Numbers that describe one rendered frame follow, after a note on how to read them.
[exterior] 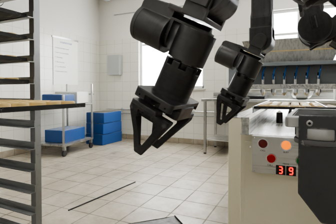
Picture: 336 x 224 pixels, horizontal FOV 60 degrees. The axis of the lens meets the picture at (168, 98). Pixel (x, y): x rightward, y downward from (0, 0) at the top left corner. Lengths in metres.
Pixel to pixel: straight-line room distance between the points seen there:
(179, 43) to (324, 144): 0.25
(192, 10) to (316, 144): 0.26
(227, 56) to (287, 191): 0.61
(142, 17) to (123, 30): 5.88
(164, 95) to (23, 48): 4.90
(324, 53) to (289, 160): 0.93
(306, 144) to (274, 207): 0.78
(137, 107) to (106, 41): 6.14
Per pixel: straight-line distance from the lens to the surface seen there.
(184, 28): 0.42
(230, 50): 0.84
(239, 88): 0.82
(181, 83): 0.42
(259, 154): 1.16
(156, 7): 0.46
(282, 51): 1.92
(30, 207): 1.43
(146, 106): 0.41
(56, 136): 4.95
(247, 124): 1.15
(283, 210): 1.25
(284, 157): 1.16
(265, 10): 0.84
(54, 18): 5.80
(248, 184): 1.23
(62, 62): 5.78
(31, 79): 1.33
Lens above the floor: 1.01
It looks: 1 degrees down
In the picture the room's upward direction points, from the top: straight up
